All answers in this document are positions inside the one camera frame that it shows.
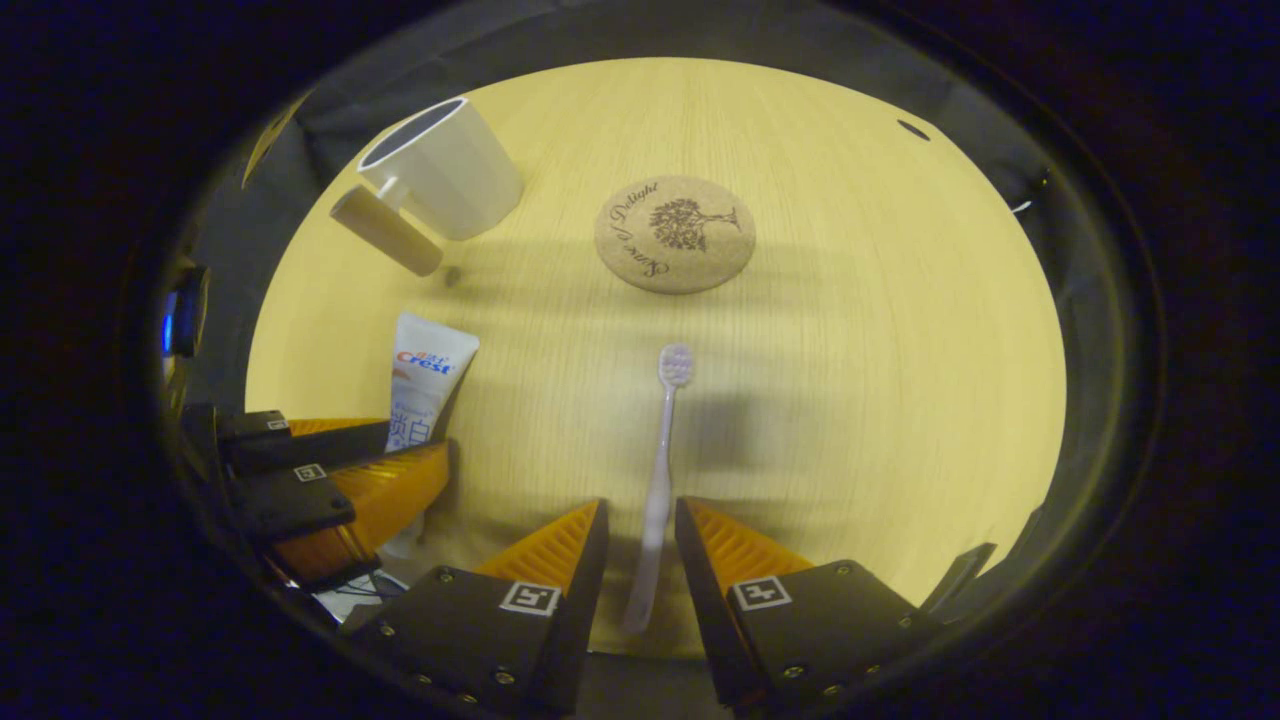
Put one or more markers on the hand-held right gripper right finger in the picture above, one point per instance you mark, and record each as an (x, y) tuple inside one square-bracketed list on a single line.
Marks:
[(705, 600)]

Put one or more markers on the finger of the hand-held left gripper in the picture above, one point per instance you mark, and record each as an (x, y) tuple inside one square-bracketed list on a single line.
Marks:
[(290, 500), (330, 440)]

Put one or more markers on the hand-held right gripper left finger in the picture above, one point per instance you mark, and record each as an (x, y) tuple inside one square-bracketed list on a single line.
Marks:
[(585, 600)]

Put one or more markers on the white toothpaste tube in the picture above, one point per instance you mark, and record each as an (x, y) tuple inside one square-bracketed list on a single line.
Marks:
[(425, 370)]

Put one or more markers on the white toothbrush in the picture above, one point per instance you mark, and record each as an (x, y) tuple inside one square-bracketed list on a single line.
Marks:
[(660, 470)]

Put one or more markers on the round cork coaster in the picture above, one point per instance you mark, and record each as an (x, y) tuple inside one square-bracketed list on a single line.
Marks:
[(640, 250)]

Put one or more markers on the wooden desktop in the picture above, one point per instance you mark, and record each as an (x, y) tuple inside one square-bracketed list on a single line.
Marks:
[(850, 400)]

